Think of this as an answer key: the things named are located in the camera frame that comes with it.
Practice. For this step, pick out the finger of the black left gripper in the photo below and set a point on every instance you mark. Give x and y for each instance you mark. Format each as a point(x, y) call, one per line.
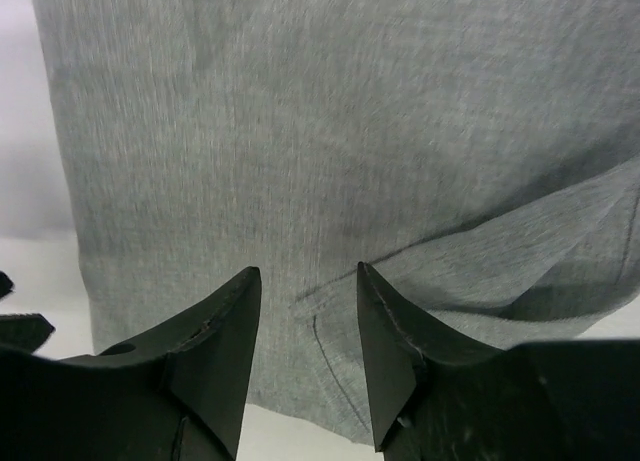
point(24, 332)
point(6, 285)

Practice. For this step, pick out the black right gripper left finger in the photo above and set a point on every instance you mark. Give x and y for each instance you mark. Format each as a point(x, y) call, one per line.
point(174, 392)

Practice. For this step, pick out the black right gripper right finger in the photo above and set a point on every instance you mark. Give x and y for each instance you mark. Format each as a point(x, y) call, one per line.
point(437, 394)

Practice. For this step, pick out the grey cloth napkin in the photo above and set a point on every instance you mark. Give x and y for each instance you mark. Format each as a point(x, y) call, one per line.
point(483, 155)

